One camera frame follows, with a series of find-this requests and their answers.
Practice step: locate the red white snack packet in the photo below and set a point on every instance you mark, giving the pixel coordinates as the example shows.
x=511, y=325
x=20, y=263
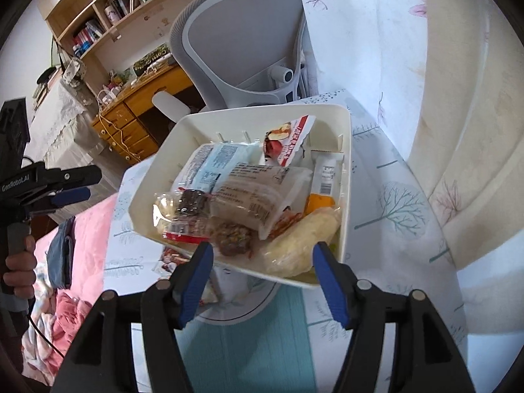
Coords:
x=286, y=139

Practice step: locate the white lace cloth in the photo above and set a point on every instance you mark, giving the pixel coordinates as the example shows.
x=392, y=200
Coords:
x=57, y=118

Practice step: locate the blue white snack packet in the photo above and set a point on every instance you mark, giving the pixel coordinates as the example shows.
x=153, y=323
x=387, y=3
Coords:
x=213, y=163

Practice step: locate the round brown cookie packet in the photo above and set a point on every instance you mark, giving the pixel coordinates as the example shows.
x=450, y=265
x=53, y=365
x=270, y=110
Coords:
x=233, y=237

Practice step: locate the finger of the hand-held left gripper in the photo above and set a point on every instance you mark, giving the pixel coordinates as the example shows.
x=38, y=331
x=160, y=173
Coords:
x=73, y=177
x=71, y=196

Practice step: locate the small red snack packet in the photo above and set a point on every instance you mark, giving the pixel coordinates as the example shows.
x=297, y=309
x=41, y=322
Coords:
x=286, y=221

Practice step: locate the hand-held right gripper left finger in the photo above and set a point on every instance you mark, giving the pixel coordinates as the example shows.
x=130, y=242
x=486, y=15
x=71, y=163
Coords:
x=194, y=290

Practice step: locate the teal table mat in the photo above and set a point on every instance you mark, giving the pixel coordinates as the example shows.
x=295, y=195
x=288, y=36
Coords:
x=254, y=356

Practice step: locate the pale yellow bread packet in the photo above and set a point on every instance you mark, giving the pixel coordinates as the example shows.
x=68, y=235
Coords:
x=299, y=237

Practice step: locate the red strip snack packet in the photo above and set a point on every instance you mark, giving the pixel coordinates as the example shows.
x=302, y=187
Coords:
x=184, y=236

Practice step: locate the grey office chair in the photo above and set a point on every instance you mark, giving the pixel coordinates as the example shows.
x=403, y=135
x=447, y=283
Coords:
x=237, y=41

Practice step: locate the white leaf print curtain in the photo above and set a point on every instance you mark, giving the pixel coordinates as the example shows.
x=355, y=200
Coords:
x=450, y=90

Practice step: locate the pink floral garment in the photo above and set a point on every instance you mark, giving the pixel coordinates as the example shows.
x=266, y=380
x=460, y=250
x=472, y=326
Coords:
x=69, y=315

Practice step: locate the row of books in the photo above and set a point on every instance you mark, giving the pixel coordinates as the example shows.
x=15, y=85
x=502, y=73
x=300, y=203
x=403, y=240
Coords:
x=88, y=35

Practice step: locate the person's left hand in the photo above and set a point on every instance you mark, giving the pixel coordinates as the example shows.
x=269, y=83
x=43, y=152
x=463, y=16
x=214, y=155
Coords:
x=18, y=274

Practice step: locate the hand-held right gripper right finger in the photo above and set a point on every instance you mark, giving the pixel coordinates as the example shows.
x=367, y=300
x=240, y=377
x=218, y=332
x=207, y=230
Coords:
x=331, y=290

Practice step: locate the blue denim cloth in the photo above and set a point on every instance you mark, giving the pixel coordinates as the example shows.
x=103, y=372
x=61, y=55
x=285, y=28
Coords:
x=61, y=254

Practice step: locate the dark chocolate snack packet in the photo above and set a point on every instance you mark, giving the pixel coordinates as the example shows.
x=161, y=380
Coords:
x=192, y=202

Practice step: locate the clear labelled snack packet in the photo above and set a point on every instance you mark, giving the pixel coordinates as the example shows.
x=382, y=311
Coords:
x=254, y=196

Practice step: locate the dark red snack packet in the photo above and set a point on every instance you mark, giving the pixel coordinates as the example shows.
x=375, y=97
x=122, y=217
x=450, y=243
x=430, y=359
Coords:
x=172, y=260

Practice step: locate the white round plate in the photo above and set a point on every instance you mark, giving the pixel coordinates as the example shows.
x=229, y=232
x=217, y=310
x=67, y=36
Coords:
x=237, y=303

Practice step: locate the dark green printed box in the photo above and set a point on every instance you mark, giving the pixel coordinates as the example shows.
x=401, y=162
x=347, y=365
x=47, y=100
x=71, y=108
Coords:
x=153, y=59

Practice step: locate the wooden desk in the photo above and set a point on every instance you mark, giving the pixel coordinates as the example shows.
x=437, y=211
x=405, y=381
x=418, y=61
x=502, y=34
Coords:
x=135, y=127

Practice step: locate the white orange snack packet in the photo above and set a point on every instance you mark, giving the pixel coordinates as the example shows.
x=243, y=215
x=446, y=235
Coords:
x=327, y=176

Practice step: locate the white plastic tray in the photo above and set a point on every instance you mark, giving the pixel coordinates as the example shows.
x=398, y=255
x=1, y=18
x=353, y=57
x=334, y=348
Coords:
x=192, y=131

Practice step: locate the wooden bookshelf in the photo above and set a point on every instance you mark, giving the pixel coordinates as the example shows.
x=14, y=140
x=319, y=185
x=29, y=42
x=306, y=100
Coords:
x=69, y=8

